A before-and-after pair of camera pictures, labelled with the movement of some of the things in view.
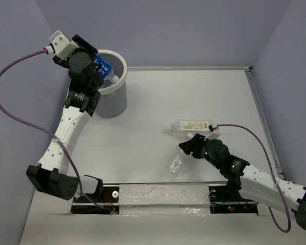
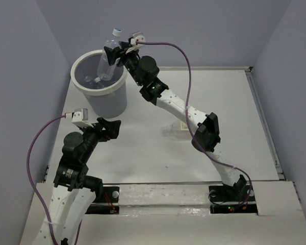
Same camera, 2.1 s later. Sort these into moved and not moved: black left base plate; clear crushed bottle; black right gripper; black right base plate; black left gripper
Moved: black right gripper; clear crushed bottle; black left gripper
Not moved: black left base plate; black right base plate
